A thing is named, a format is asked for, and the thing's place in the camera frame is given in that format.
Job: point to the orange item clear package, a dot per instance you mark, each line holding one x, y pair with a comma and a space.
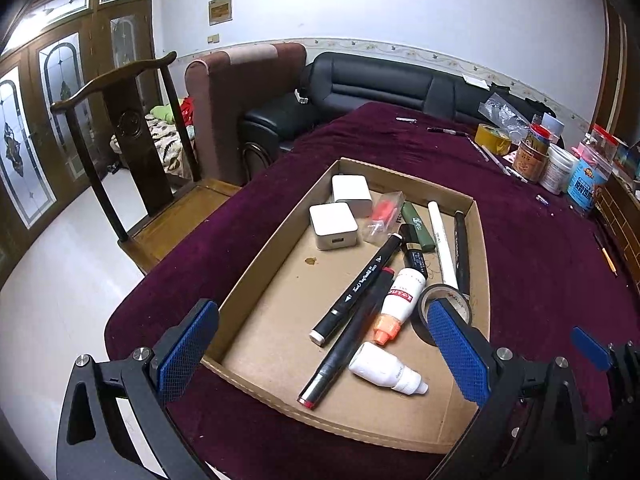
384, 210

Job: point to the small blue clear lighter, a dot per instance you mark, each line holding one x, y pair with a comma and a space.
542, 199

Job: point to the white glue bottle orange cap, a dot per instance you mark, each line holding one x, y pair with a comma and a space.
402, 292

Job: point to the wall switch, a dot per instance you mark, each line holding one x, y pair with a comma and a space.
213, 38

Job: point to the shallow cardboard box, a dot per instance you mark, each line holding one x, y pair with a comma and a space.
280, 320

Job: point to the white dropper bottle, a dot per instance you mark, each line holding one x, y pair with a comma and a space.
377, 362

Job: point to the red lid jar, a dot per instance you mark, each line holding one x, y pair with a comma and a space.
540, 133

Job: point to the brown armchair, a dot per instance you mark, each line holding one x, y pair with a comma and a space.
230, 110

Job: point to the small gold wall plaque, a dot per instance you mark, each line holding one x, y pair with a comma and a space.
220, 10

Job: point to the wooden pillar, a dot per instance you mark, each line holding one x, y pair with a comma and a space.
611, 70

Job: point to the patterned blanket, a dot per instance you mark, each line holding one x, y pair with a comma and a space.
165, 145

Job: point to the black marker red end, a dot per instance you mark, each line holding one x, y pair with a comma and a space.
345, 340

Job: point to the yellow tape roll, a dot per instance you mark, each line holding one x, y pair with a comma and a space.
492, 140

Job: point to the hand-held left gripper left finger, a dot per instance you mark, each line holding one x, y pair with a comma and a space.
190, 347

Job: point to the grey lid jar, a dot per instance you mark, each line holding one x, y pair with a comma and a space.
552, 122

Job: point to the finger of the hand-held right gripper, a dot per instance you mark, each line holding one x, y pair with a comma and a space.
592, 347

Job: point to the black lipstick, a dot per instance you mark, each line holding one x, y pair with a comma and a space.
414, 255

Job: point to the white charger cube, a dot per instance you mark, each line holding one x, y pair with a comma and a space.
330, 220
350, 192

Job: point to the black marker white print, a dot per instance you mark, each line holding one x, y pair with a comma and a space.
360, 285

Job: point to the clear jar blue cartoon label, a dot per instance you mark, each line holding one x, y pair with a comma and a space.
590, 180

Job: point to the black tape roll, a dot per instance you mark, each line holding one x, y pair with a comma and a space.
420, 317

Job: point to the black leather sofa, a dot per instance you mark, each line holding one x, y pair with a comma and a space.
375, 85

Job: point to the dark pen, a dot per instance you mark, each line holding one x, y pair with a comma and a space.
448, 131

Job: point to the clear plastic bag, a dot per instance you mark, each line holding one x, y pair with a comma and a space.
502, 112

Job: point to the green metal lighter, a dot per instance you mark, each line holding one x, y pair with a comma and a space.
417, 220

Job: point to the silver metal clip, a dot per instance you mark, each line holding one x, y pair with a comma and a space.
406, 120

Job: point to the maroon tablecloth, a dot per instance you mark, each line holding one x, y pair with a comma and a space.
525, 270

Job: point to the yellow black pen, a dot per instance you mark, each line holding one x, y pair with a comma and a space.
606, 255

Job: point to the brick-pattern wooden sideboard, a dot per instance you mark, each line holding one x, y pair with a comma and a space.
622, 220

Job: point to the wooden glass-panel doors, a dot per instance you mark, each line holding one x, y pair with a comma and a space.
60, 85

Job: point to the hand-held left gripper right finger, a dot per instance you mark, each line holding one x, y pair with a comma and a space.
457, 350

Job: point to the slim black pen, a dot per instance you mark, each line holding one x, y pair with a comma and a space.
461, 250

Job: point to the white tube pen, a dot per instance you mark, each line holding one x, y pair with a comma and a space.
440, 240

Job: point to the white plastic tub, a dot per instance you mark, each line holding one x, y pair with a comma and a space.
557, 170

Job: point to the dark wooden chair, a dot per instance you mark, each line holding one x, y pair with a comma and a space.
135, 160

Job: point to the amber jar orange label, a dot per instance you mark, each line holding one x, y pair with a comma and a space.
530, 162

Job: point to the silver pen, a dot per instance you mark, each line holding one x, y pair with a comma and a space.
479, 149

